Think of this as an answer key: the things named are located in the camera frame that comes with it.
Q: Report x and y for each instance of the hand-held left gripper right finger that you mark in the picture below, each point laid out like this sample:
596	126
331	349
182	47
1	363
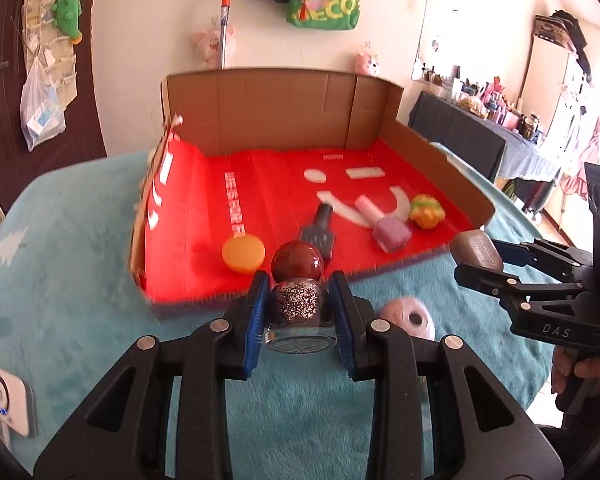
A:
342	320

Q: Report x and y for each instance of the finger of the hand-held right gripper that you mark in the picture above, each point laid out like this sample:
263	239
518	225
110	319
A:
485	277
545	255

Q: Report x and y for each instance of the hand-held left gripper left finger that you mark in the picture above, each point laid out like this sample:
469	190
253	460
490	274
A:
257	320

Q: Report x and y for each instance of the brown earbud case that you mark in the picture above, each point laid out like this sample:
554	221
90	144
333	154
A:
475	250

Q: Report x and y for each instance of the glitter nail polish red cap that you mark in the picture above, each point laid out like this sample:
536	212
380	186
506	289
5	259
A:
300	305

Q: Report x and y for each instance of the pink round device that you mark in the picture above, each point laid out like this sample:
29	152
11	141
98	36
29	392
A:
405	312

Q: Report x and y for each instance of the orange round jar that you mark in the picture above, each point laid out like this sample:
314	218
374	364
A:
242	255

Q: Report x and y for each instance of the yellow green turtle toy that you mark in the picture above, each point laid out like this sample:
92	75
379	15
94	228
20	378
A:
426	212

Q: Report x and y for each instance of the dark nail polish bottle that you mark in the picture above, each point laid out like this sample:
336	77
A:
317	235

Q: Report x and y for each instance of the purple nail polish pink cap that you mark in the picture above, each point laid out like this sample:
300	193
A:
390	232

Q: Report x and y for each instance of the cardboard box with red lining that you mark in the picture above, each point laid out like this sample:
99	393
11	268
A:
280	110

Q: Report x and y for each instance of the table with blue cloth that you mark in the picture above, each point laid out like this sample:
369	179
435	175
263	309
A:
525	160

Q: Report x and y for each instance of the white wardrobe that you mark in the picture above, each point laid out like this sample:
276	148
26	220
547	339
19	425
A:
550	85

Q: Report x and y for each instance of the teal blanket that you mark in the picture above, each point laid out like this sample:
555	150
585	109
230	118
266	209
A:
80	260

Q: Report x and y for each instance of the dark bags on wardrobe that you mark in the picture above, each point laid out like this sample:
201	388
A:
555	27

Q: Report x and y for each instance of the white device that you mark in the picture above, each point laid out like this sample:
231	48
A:
7	395

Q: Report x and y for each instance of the pink pig plush toy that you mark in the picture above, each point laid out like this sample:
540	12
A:
207	45

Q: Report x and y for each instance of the orange capped pen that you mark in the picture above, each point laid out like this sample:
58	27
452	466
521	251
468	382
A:
224	35

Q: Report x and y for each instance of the dark brown door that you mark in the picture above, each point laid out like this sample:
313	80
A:
90	85

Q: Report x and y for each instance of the clear plastic bag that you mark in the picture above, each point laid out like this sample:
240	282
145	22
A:
40	115

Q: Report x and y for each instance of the red tassel charm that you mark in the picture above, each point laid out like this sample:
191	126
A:
304	0

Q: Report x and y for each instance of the beige hanging organizer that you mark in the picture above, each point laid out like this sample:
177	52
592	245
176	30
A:
35	35

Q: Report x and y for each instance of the green plush toy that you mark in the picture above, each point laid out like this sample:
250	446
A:
67	10

